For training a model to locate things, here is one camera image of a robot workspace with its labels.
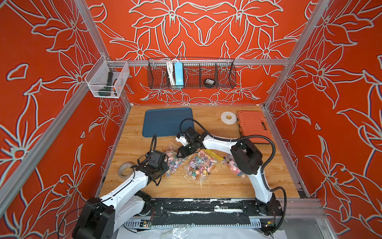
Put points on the green black tool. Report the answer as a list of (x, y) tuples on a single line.
[(107, 89)]

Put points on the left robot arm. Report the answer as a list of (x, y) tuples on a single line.
[(101, 217)]

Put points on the dark teal tray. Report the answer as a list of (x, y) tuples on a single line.
[(164, 122)]

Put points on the clear plastic bin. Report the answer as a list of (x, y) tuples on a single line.
[(97, 77)]

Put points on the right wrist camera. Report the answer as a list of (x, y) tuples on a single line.
[(181, 139)]

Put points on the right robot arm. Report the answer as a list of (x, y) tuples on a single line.
[(247, 157)]

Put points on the orange tool case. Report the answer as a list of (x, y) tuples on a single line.
[(253, 123)]

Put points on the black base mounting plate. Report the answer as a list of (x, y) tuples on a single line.
[(208, 212)]

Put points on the light blue box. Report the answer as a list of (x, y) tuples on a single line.
[(179, 77)]

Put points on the clear tape roll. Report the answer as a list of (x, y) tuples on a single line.
[(125, 171)]

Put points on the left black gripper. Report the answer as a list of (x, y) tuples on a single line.
[(165, 168)]

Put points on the candy ziploc bag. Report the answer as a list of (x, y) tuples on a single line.
[(173, 161), (200, 166), (230, 162)]

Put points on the black wire basket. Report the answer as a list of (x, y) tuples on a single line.
[(161, 73)]

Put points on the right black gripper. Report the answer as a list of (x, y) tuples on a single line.
[(185, 151)]

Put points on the white tape roll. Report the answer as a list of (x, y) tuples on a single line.
[(228, 118)]

